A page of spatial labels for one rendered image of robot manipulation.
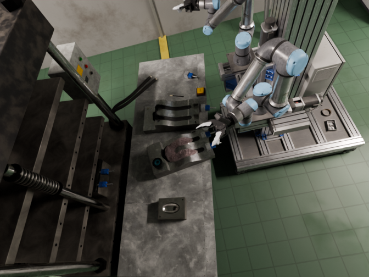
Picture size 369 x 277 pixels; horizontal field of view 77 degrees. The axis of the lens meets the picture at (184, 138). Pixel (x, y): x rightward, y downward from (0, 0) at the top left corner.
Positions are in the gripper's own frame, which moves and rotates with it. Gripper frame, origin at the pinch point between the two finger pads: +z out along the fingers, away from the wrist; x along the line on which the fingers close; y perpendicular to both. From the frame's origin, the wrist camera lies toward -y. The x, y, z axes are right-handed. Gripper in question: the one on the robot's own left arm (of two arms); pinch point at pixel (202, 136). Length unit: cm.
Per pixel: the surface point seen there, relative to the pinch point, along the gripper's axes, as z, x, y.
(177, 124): -2, 58, 50
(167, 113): 0, 71, 45
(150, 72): -15, 134, 48
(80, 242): 101, 15, 41
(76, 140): 66, 63, 8
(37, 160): 81, 42, -14
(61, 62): 41, 85, -31
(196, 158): 3, 24, 56
